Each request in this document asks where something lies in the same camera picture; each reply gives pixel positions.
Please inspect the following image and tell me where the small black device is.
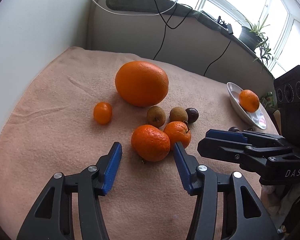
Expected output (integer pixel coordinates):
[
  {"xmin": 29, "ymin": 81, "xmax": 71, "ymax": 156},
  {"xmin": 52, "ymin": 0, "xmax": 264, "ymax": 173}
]
[{"xmin": 216, "ymin": 16, "xmax": 233, "ymax": 34}]

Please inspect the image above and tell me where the potted spider plant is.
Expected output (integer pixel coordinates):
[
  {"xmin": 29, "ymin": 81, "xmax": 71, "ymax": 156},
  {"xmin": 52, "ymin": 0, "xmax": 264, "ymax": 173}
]
[{"xmin": 231, "ymin": 9, "xmax": 274, "ymax": 72}]

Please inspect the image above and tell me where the tiny orange kumquat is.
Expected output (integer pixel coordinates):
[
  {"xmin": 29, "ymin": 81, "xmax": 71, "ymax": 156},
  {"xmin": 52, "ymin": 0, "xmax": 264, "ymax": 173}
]
[{"xmin": 93, "ymin": 102, "xmax": 113, "ymax": 125}]

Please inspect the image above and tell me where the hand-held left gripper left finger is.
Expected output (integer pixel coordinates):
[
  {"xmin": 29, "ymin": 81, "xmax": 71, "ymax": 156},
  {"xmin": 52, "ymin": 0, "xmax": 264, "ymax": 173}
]
[{"xmin": 16, "ymin": 142, "xmax": 122, "ymax": 240}]

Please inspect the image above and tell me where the large smooth orange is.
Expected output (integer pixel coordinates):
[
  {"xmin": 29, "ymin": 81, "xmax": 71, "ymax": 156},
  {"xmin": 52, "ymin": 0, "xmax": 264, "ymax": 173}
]
[{"xmin": 115, "ymin": 61, "xmax": 169, "ymax": 107}]

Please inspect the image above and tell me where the large rough orange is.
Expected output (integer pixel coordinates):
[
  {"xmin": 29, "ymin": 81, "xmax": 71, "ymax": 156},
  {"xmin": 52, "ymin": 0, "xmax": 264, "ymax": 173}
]
[{"xmin": 239, "ymin": 89, "xmax": 260, "ymax": 113}]

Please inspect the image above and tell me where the brown round fruit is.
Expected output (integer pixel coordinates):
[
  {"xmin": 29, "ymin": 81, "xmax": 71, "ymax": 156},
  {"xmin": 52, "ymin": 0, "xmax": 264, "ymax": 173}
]
[
  {"xmin": 147, "ymin": 106, "xmax": 166, "ymax": 127},
  {"xmin": 169, "ymin": 107, "xmax": 189, "ymax": 124}
]

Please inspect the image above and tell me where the pink blanket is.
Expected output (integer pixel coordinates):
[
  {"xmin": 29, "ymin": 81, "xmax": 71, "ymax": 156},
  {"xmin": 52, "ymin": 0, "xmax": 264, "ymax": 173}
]
[{"xmin": 0, "ymin": 46, "xmax": 282, "ymax": 240}]

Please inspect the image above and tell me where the white floral bowl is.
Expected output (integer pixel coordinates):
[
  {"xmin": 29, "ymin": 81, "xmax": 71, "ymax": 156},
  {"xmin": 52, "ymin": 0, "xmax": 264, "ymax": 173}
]
[{"xmin": 227, "ymin": 82, "xmax": 268, "ymax": 130}]

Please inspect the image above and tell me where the black cable with adapter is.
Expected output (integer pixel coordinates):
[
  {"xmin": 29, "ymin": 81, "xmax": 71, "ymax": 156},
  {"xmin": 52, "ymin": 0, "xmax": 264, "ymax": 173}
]
[{"xmin": 204, "ymin": 24, "xmax": 233, "ymax": 77}]

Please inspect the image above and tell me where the wrinkled mandarin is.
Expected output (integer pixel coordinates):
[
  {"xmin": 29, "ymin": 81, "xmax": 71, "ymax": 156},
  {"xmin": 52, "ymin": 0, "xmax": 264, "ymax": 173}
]
[{"xmin": 131, "ymin": 125, "xmax": 171, "ymax": 162}]

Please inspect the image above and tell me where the green carton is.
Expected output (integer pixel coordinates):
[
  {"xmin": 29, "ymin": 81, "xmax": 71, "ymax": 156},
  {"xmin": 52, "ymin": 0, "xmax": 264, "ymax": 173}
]
[{"xmin": 260, "ymin": 92, "xmax": 276, "ymax": 108}]

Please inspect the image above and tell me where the dark purple round fruit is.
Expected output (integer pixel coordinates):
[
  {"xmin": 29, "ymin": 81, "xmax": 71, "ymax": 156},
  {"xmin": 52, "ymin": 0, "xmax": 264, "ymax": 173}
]
[{"xmin": 185, "ymin": 108, "xmax": 199, "ymax": 124}]

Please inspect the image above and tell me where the long black cable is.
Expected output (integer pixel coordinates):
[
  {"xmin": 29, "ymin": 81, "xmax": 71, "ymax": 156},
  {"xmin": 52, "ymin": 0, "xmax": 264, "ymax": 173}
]
[{"xmin": 114, "ymin": 0, "xmax": 193, "ymax": 60}]

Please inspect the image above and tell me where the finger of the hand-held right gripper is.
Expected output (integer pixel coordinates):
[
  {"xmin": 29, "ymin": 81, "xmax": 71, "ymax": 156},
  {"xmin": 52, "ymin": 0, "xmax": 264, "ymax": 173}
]
[
  {"xmin": 242, "ymin": 129, "xmax": 287, "ymax": 143},
  {"xmin": 197, "ymin": 129, "xmax": 294, "ymax": 167}
]

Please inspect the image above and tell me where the mandarin with stem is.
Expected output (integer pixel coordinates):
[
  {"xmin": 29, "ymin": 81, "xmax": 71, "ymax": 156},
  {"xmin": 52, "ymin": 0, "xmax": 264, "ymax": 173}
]
[{"xmin": 163, "ymin": 121, "xmax": 192, "ymax": 151}]

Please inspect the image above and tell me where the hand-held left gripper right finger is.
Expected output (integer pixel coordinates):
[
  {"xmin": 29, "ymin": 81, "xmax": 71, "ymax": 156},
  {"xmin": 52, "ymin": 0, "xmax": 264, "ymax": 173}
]
[{"xmin": 173, "ymin": 142, "xmax": 280, "ymax": 240}]

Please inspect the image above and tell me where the grey-green sill cloth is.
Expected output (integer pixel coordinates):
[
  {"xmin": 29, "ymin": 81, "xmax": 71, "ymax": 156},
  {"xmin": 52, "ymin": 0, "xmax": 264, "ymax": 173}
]
[{"xmin": 106, "ymin": 0, "xmax": 275, "ymax": 78}]

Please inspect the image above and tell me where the person's right hand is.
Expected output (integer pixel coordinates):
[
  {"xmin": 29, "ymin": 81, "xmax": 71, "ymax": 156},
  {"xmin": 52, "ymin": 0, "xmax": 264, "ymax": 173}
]
[{"xmin": 261, "ymin": 181, "xmax": 300, "ymax": 217}]

